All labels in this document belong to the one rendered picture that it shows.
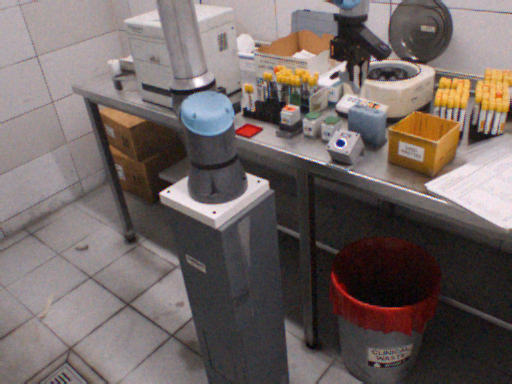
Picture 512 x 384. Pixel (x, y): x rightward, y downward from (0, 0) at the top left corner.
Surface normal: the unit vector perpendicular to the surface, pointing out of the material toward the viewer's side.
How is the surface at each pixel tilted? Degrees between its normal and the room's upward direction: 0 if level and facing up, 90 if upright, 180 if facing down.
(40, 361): 0
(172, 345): 0
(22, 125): 90
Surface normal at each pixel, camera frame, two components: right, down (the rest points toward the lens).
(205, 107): -0.04, -0.77
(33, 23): 0.76, 0.30
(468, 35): -0.64, 0.48
